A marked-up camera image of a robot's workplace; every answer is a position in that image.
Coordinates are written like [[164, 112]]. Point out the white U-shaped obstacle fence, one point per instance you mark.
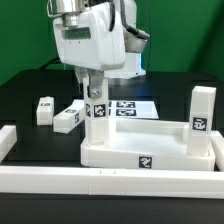
[[101, 181]]

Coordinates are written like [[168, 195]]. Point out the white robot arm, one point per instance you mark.
[[134, 39]]

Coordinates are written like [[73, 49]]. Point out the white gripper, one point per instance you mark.
[[91, 45]]

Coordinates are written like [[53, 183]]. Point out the white desk top panel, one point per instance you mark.
[[146, 144]]

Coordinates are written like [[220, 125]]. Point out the fiducial marker sheet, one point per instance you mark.
[[132, 109]]

